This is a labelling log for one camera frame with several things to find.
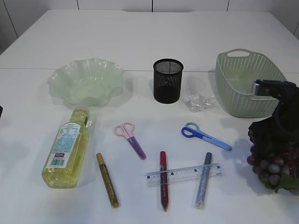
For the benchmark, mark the blue scissors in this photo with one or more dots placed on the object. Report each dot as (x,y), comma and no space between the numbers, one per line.
(192,129)

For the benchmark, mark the clear plastic ruler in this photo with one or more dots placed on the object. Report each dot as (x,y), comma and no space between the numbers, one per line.
(153,179)

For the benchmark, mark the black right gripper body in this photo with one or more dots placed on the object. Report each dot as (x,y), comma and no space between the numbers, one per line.
(283,124)

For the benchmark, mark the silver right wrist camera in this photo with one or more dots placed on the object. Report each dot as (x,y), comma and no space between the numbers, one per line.
(259,87)

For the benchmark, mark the gold glitter pen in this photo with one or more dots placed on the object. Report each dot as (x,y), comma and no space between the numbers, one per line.
(107,181)

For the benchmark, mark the silver blue glitter pen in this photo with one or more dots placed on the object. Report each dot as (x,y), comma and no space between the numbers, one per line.
(200,198)

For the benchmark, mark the green woven plastic basket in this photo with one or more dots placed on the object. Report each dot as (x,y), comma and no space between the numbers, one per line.
(235,72)

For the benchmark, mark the pink purple scissors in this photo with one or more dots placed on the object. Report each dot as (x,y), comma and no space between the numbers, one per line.
(126,130)

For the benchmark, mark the red glitter pen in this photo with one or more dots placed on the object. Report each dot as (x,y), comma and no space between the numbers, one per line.
(163,181)

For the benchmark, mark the black mesh pen holder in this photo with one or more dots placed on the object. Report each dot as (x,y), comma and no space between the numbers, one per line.
(167,80)

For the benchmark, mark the purple grape bunch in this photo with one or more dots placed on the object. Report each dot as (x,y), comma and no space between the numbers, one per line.
(275,162)

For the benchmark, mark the clear plastic sheet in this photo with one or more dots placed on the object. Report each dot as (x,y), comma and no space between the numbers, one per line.
(198,102)

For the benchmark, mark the yellow tea drink bottle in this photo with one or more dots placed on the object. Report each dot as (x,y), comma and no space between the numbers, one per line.
(63,165)

